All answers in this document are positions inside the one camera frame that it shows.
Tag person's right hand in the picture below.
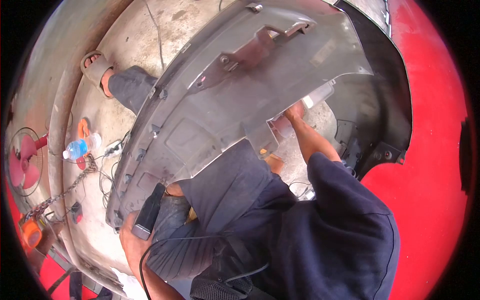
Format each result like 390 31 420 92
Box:
283 101 307 123

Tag person's left hand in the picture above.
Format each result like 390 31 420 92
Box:
119 210 154 261

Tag grey car bumper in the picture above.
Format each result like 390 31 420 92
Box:
106 0 413 230

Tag translucent white lamp housing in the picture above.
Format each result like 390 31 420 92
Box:
301 80 336 110

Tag brown wooden block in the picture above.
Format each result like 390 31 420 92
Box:
264 153 285 175

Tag small black red device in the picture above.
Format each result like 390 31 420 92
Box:
70 201 83 225

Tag white power strip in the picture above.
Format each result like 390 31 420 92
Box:
103 139 124 158

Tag person's legs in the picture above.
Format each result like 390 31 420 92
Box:
80 50 297 282

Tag clear water bottle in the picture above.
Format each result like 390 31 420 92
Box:
62 133 103 161

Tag orange plastic tool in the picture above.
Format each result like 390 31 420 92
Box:
77 118 91 140

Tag person's body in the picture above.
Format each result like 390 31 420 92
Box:
189 151 401 300

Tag red floor fan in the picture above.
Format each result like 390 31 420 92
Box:
5 127 50 198

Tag red car body panel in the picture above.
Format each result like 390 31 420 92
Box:
360 0 474 300

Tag rusty metal chain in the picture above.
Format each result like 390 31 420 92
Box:
24 153 98 223

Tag thin black floor cable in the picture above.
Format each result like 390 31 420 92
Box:
144 0 166 72

